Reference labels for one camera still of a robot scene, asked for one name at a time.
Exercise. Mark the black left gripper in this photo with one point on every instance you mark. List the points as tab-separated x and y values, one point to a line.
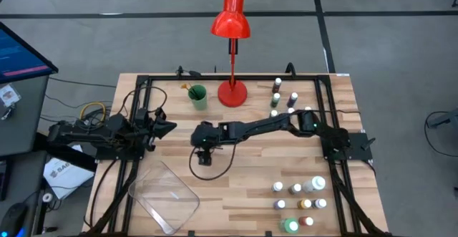
146	129

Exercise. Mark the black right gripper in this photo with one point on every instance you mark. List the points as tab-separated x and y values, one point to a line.
205	133

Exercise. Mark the paintbrush with silver ferrule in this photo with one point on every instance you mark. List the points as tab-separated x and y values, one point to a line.
196	94

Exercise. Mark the thin paintbrush with gold ferrule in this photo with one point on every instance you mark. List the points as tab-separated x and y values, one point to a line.
193	92

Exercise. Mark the wide orange bristle paintbrush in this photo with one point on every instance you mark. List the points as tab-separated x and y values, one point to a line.
184	86

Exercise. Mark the black paint bottle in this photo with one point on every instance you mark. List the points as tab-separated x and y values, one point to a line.
273	113

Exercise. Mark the small bright green paint bottle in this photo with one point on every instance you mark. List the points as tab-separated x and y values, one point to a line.
275	101

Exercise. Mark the brown paint bottle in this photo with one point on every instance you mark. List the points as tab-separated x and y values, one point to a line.
276	86

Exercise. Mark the orange paint bottle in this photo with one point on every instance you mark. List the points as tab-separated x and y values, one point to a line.
290	110

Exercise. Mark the small white paint bottle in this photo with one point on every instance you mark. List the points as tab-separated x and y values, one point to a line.
277	186

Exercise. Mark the blue paint bottle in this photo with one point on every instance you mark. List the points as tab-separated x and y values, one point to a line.
291	101

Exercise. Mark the dark green paint bottle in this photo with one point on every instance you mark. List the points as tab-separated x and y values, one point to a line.
307	108

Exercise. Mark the large green paint bottle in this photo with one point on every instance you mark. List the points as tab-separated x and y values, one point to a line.
290	226

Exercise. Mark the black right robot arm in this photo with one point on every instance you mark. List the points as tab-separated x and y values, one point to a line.
257	126

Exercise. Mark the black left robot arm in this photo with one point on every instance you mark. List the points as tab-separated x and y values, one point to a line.
82	133

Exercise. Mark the purple paint bottle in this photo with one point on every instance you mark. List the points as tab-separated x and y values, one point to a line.
279	204

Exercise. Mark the grey paint bottle dark label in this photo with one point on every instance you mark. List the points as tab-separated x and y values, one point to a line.
295	188

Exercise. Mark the yellow paint bottle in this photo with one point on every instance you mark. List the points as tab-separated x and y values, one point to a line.
304	203

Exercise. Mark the pale grey paint bottle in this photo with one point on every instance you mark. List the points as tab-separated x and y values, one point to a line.
319	203

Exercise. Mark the red paint bottle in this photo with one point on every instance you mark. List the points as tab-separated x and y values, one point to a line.
306	221

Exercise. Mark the green plastic cup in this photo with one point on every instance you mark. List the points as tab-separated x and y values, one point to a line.
200	102

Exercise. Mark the clear plastic bin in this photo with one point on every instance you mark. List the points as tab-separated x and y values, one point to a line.
168	201

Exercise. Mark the black desk support bar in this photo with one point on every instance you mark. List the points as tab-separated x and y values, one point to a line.
64	154

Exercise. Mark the white printed paper sheet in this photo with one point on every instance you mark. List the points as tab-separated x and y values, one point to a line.
66	176

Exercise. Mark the red desk lamp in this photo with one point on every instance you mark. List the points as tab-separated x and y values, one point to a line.
230	22

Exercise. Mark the white tape roll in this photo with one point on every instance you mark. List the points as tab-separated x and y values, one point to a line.
48	194

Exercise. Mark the grey desk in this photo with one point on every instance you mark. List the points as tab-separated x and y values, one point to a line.
25	129

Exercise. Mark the ID badge card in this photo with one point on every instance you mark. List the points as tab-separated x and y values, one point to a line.
9	95

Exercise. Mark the computer monitor blue screen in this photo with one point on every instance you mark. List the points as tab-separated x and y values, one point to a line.
21	58

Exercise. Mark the black computer mouse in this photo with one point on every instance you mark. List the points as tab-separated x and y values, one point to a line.
14	219

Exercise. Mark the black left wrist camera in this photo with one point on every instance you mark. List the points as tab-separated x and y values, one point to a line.
152	145

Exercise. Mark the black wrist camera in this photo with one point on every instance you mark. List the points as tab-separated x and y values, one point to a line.
152	145
205	158

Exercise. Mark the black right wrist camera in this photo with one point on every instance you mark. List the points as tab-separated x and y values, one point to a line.
205	158

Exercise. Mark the black frame clamp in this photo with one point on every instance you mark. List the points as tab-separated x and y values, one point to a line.
179	71
290	68

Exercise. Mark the black aluminium table frame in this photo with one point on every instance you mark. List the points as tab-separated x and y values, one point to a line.
257	77

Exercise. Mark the black frame clip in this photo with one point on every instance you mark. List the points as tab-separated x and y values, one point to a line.
268	234
191	234

